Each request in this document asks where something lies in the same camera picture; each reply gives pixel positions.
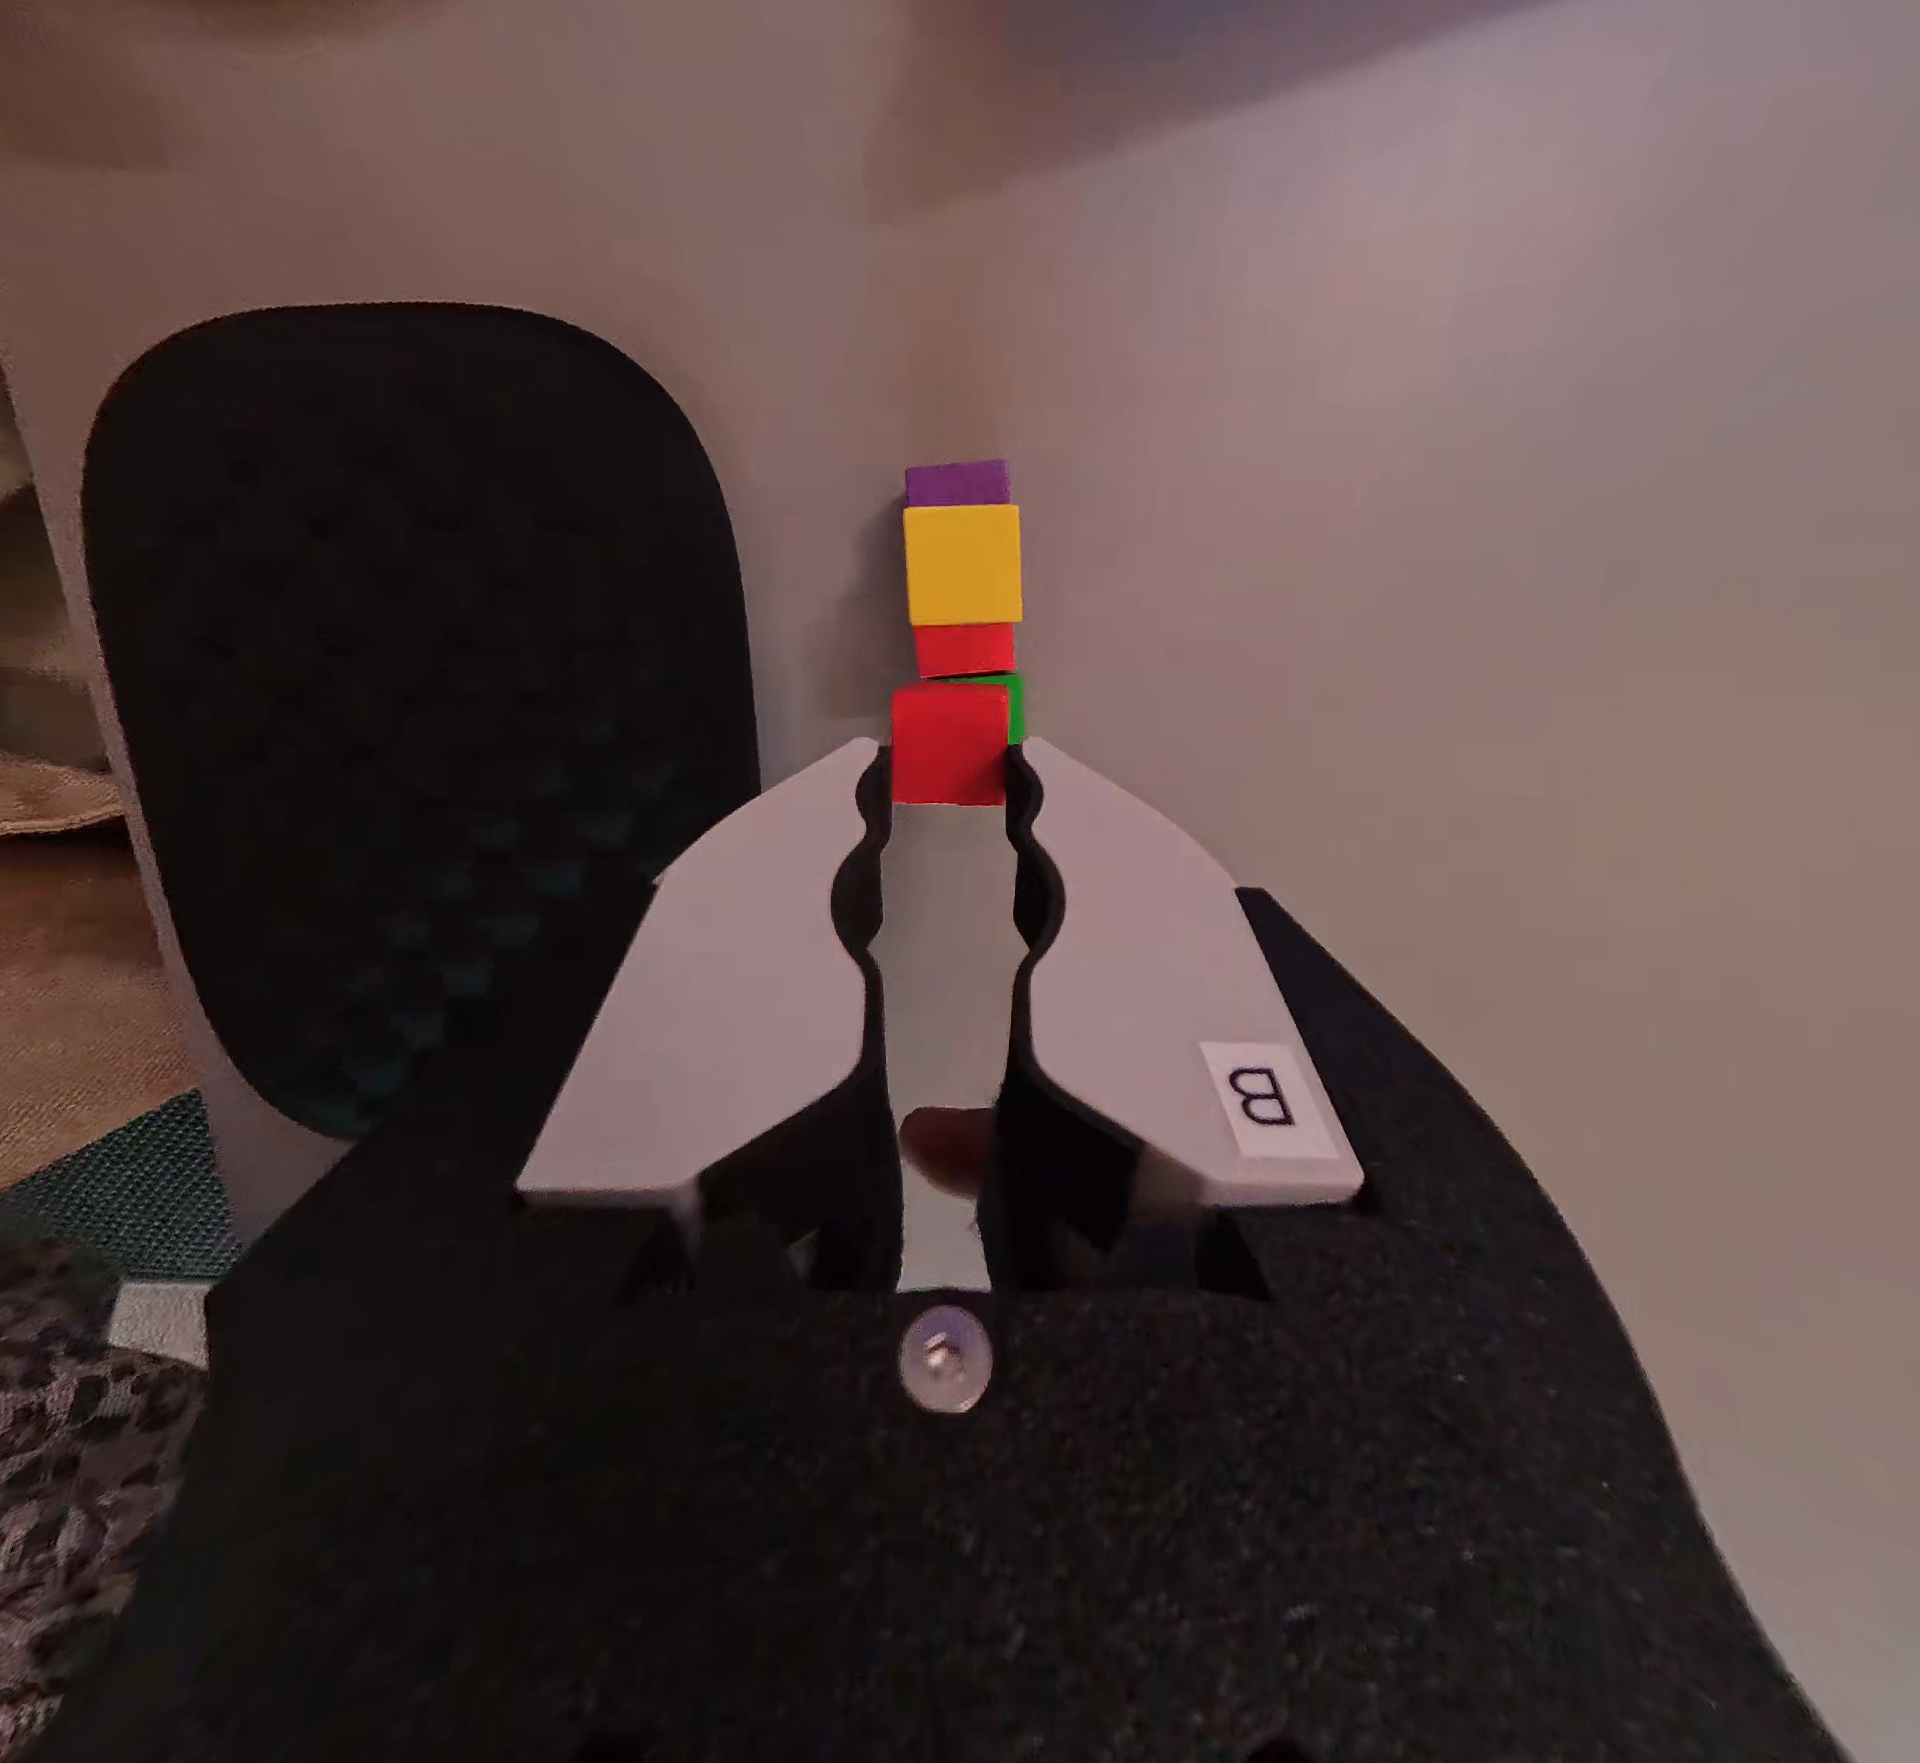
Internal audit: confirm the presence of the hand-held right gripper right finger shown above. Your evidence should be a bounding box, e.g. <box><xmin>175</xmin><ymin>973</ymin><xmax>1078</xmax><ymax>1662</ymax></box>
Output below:
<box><xmin>1002</xmin><ymin>736</ymin><xmax>1368</xmax><ymax>1264</ymax></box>

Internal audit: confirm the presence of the person's leopard print top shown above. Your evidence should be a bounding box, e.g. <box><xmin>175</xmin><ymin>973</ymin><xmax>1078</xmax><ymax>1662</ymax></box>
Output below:
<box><xmin>0</xmin><ymin>1234</ymin><xmax>212</xmax><ymax>1763</ymax></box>

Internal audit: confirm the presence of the teal mesh chair seat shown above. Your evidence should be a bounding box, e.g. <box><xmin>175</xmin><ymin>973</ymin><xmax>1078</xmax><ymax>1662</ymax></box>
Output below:
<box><xmin>0</xmin><ymin>1088</ymin><xmax>247</xmax><ymax>1284</ymax></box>

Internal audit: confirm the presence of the person's right hand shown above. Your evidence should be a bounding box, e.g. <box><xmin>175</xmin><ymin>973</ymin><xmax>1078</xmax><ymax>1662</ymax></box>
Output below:
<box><xmin>897</xmin><ymin>1105</ymin><xmax>998</xmax><ymax>1199</ymax></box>

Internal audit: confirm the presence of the yellow wooden cube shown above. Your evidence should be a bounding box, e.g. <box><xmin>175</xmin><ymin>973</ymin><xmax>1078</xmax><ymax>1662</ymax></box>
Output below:
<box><xmin>901</xmin><ymin>502</ymin><xmax>1024</xmax><ymax>629</ymax></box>

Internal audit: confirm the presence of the black bumpy wrist pad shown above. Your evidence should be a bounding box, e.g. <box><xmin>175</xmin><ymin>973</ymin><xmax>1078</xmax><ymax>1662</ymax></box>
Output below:
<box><xmin>78</xmin><ymin>302</ymin><xmax>759</xmax><ymax>1151</ymax></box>

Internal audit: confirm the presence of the grey desk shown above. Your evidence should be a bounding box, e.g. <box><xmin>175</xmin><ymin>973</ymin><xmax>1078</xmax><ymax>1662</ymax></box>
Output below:
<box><xmin>0</xmin><ymin>0</ymin><xmax>1920</xmax><ymax>1763</ymax></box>

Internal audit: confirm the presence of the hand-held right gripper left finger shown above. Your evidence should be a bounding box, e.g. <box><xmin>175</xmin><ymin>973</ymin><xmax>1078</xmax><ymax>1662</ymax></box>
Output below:
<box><xmin>515</xmin><ymin>736</ymin><xmax>896</xmax><ymax>1264</ymax></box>

